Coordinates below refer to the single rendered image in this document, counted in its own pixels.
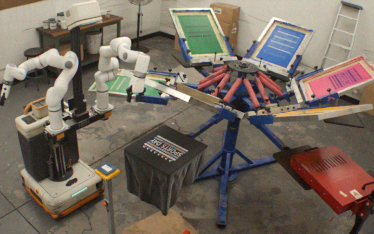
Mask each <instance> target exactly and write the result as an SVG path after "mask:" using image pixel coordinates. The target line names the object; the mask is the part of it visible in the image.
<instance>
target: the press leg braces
mask: <svg viewBox="0 0 374 234"><path fill-rule="evenodd" d="M235 153H237V154H238V155H239V156H240V157H242V158H243V159H244V160H245V161H247V162H246V164H247V165H248V166H251V165H255V164H256V163H255V162H254V161H251V160H250V159H249V158H248V157H246V156H245V155H244V154H243V153H241V152H240V151H239V150H238V149H237V148H236V151H235ZM223 154H224V151H223V150H221V151H220V152H218V153H217V154H216V155H215V156H214V157H213V158H212V159H211V160H210V161H208V162H207V163H206V164H205V165H204V166H203V167H202V171H201V172H200V173H199V174H198V176H197V178H199V177H203V176H202V175H201V174H202V173H203V172H205V171H206V170H207V169H208V168H209V167H210V166H211V165H212V164H214V163H215V162H216V161H217V160H218V159H219V158H220V157H221V156H222V155H223ZM230 156H231V154H230V153H227V155H226V166H225V174H224V181H223V186H221V190H220V193H223V194H227V180H228V173H229V165H230Z"/></svg>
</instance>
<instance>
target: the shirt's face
mask: <svg viewBox="0 0 374 234"><path fill-rule="evenodd" d="M158 135H160V136H161V137H163V138H165V139H167V140H169V141H171V142H174V143H175V144H177V145H179V146H181V147H183V148H185V149H187V150H188V151H187V152H186V153H185V154H183V155H182V156H180V157H179V158H178V159H176V160H175V161H173V162H172V163H171V162H169V161H167V160H165V159H163V158H162V157H160V156H158V155H156V154H154V153H153V152H151V151H149V150H147V149H145V148H144V147H142V145H143V144H145V143H146V142H148V141H150V140H151V139H153V138H155V137H156V136H158ZM206 146H207V145H206V144H204V143H201V142H199V141H197V140H195V139H193V138H191V137H189V136H187V135H185V134H183V133H181V132H179V131H177V130H175V129H172V128H170V127H168V126H166V125H163V126H161V127H160V128H158V129H156V130H154V131H153V132H151V133H149V134H147V135H146V136H144V137H143V138H141V139H139V140H138V141H136V142H134V143H132V144H131V145H129V146H128V147H126V148H125V149H126V150H127V151H129V152H130V153H132V154H134V155H135V156H137V157H139V158H141V159H142V160H144V161H146V162H148V163H149V164H151V165H153V166H155V167H156V168H158V169H160V170H162V171H163V172H165V173H167V174H170V173H172V172H173V171H174V170H176V169H177V168H178V167H180V166H181V165H182V164H184V163H185V162H186V161H188V160H189V159H190V158H192V157H193V156H194V155H196V154H197V153H198V152H200V151H201V150H202V149H204V148H205V147H206Z"/></svg>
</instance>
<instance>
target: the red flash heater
mask: <svg viewBox="0 0 374 234"><path fill-rule="evenodd" d="M290 166H291V167H292V168H293V169H294V170H295V171H296V172H297V173H298V174H299V175H300V176H301V177H302V178H303V179H304V180H305V182H306V183H307V184H308V185H309V186H310V187H311V188H312V189H313V190H314V191H315V192H316V193H317V194H318V195H319V196H320V197H321V198H322V199H323V200H324V201H325V202H326V203H327V204H328V205H329V206H330V207H331V208H332V209H333V210H334V211H335V212H336V214H337V215H339V214H342V213H344V212H346V211H348V210H351V211H352V214H351V215H352V216H353V215H355V214H356V213H359V212H360V211H361V209H362V207H363V205H364V203H365V201H366V198H368V196H369V195H370V194H371V192H372V190H373V189H374V183H373V184H369V185H367V186H366V187H365V189H364V190H363V189H361V188H362V186H363V185H364V184H366V183H369V182H373V181H374V178H373V177H371V176H370V175H369V174H368V173H367V172H366V171H364V170H363V169H362V168H361V167H360V166H359V165H358V164H356V163H355V162H354V161H353V160H352V159H350V158H349V157H348V156H347V155H346V154H345V153H343V152H342V151H341V150H340V149H339V148H338V147H336V146H335V145H334V144H332V145H328V146H325V147H321V148H318V149H313V150H309V151H306V152H302V153H299V154H295V155H292V156H291V158H290Z"/></svg>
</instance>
